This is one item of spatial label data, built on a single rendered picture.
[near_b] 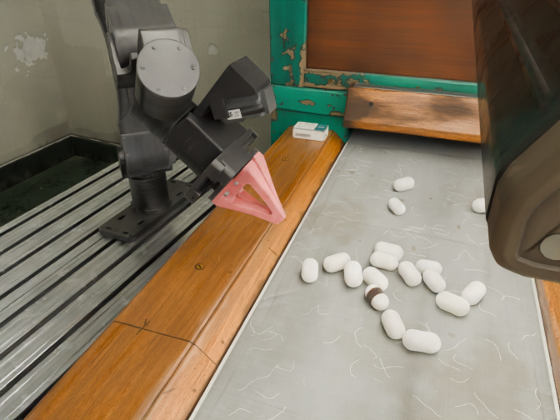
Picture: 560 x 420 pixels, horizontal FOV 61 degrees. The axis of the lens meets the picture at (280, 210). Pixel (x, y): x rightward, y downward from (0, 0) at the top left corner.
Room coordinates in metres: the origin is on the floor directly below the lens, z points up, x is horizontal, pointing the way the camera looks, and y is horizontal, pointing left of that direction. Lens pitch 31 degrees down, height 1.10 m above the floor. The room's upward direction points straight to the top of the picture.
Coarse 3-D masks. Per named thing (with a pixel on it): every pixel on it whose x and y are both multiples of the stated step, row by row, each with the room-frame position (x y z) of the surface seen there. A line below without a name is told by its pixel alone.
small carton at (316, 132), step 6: (294, 126) 0.84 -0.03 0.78; (300, 126) 0.84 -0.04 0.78; (306, 126) 0.84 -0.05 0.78; (312, 126) 0.84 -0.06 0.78; (318, 126) 0.84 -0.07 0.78; (324, 126) 0.84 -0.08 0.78; (294, 132) 0.83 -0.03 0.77; (300, 132) 0.83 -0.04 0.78; (306, 132) 0.82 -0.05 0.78; (312, 132) 0.82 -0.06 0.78; (318, 132) 0.81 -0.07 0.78; (324, 132) 0.81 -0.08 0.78; (306, 138) 0.82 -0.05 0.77; (312, 138) 0.82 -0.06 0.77; (318, 138) 0.81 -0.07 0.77; (324, 138) 0.82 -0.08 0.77
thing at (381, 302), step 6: (366, 288) 0.41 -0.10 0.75; (366, 294) 0.40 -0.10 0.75; (378, 294) 0.39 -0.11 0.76; (384, 294) 0.40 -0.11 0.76; (372, 300) 0.39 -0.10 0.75; (378, 300) 0.39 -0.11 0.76; (384, 300) 0.39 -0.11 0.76; (372, 306) 0.39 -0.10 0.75; (378, 306) 0.38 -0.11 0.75; (384, 306) 0.38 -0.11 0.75
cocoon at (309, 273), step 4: (304, 260) 0.46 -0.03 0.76; (308, 260) 0.46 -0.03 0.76; (312, 260) 0.46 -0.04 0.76; (304, 264) 0.45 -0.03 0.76; (308, 264) 0.45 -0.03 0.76; (312, 264) 0.45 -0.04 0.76; (316, 264) 0.45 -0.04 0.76; (304, 268) 0.44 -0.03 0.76; (308, 268) 0.44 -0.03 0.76; (312, 268) 0.44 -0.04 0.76; (316, 268) 0.44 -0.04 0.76; (304, 272) 0.44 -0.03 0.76; (308, 272) 0.43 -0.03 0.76; (312, 272) 0.43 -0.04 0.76; (316, 272) 0.44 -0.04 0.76; (304, 276) 0.43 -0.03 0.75; (308, 276) 0.43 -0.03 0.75; (312, 276) 0.43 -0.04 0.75; (316, 276) 0.43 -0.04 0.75; (304, 280) 0.43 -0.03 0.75; (308, 280) 0.43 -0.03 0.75; (312, 280) 0.43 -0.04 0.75
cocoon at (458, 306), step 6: (438, 294) 0.40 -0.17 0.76; (444, 294) 0.39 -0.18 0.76; (450, 294) 0.39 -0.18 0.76; (438, 300) 0.39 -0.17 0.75; (444, 300) 0.39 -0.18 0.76; (450, 300) 0.39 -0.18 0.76; (456, 300) 0.38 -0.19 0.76; (462, 300) 0.38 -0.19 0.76; (438, 306) 0.39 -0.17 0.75; (444, 306) 0.38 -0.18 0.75; (450, 306) 0.38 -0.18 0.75; (456, 306) 0.38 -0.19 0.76; (462, 306) 0.38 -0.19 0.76; (468, 306) 0.38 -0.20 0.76; (456, 312) 0.38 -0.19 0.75; (462, 312) 0.37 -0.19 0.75
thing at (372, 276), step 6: (366, 270) 0.44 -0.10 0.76; (372, 270) 0.44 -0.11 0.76; (366, 276) 0.43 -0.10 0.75; (372, 276) 0.43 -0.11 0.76; (378, 276) 0.42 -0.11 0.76; (384, 276) 0.43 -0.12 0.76; (372, 282) 0.42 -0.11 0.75; (378, 282) 0.42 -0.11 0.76; (384, 282) 0.42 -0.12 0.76; (384, 288) 0.42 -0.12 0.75
